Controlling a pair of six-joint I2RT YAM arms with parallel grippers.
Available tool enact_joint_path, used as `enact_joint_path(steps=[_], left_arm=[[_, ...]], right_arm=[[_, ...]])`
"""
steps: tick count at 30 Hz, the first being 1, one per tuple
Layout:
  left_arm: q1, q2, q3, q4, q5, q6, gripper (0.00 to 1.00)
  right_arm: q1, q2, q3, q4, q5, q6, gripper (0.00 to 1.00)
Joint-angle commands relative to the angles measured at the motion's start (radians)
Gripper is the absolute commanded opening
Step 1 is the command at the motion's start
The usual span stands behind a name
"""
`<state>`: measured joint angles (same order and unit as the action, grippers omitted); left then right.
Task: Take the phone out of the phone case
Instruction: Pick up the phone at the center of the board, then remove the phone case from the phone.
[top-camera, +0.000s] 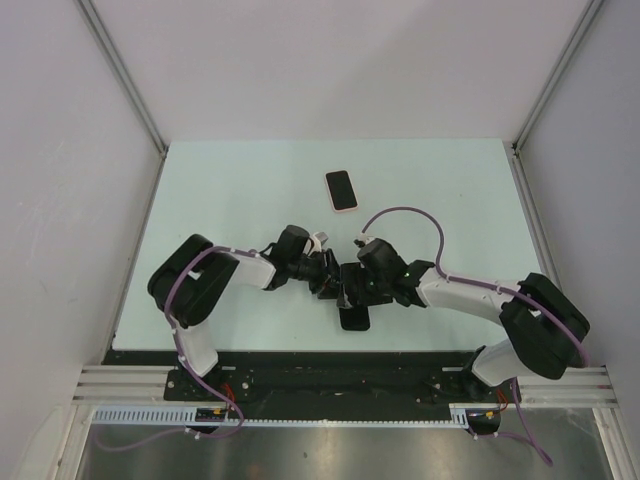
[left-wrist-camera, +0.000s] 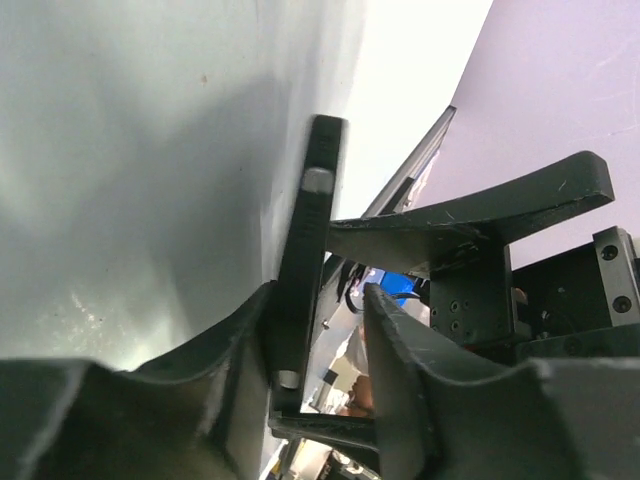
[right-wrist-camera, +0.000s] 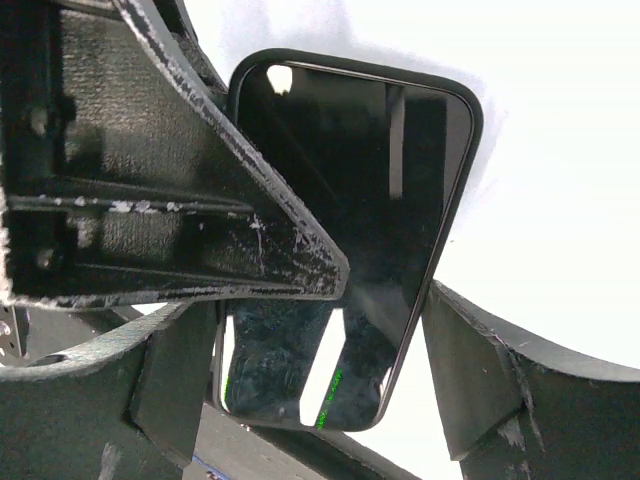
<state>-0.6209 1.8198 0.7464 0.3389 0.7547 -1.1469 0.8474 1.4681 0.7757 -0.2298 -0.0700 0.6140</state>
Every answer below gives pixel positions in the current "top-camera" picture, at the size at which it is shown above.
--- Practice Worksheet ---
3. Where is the phone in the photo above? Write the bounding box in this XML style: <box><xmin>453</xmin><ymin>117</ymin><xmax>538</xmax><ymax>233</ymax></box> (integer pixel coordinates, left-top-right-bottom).
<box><xmin>324</xmin><ymin>170</ymin><xmax>359</xmax><ymax>212</ymax></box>

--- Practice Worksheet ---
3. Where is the white slotted cable duct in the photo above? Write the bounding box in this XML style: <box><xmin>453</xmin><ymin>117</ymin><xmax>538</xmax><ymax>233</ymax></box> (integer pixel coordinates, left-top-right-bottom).
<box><xmin>92</xmin><ymin>405</ymin><xmax>502</xmax><ymax>429</ymax></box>

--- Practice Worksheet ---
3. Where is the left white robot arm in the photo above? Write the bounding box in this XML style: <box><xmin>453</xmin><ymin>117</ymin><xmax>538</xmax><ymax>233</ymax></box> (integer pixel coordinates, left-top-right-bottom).
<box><xmin>147</xmin><ymin>225</ymin><xmax>340</xmax><ymax>400</ymax></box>

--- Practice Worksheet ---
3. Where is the right aluminium frame post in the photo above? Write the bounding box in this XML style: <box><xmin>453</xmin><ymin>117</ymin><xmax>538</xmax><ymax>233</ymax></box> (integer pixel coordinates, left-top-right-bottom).
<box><xmin>512</xmin><ymin>0</ymin><xmax>606</xmax><ymax>151</ymax></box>

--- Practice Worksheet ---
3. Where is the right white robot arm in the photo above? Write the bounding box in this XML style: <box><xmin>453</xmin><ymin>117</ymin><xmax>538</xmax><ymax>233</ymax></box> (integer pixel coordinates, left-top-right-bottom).
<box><xmin>338</xmin><ymin>238</ymin><xmax>590</xmax><ymax>401</ymax></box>

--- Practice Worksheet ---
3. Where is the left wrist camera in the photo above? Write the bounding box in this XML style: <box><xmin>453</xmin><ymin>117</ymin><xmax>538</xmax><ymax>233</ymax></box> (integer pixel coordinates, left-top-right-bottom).
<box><xmin>305</xmin><ymin>231</ymin><xmax>329</xmax><ymax>256</ymax></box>

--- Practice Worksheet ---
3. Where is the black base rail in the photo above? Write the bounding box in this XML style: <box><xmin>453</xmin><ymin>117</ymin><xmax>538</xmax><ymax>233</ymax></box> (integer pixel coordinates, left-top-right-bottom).
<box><xmin>103</xmin><ymin>350</ymin><xmax>521</xmax><ymax>420</ymax></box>

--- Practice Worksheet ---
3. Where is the left aluminium frame post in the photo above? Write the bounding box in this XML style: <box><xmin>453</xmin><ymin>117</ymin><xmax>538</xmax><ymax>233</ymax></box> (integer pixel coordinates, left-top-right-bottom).
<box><xmin>74</xmin><ymin>0</ymin><xmax>169</xmax><ymax>156</ymax></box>

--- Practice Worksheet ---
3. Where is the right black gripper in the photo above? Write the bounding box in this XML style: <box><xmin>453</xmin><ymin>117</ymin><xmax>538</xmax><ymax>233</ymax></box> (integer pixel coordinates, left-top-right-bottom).
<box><xmin>337</xmin><ymin>263</ymin><xmax>392</xmax><ymax>309</ymax></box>

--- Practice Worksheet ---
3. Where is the aluminium frame post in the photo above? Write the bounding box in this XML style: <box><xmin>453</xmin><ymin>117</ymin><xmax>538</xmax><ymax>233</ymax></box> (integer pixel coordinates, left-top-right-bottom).
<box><xmin>74</xmin><ymin>0</ymin><xmax>169</xmax><ymax>156</ymax></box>
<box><xmin>512</xmin><ymin>0</ymin><xmax>606</xmax><ymax>151</ymax></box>

